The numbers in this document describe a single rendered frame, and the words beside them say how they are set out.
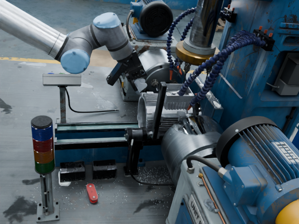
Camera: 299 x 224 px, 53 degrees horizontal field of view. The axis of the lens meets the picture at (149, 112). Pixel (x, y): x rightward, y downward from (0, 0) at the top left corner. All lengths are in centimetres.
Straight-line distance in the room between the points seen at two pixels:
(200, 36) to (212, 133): 37
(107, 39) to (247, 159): 67
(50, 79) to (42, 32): 43
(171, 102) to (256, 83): 34
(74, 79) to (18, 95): 49
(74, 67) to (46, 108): 70
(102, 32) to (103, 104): 69
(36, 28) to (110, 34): 26
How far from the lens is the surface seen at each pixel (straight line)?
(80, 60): 104
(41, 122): 93
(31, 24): 106
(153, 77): 148
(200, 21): 117
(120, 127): 140
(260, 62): 120
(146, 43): 167
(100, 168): 128
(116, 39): 116
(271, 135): 79
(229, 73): 140
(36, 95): 183
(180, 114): 127
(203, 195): 85
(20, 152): 146
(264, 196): 72
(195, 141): 102
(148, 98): 128
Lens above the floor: 177
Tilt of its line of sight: 34 degrees down
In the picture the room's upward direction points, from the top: 10 degrees clockwise
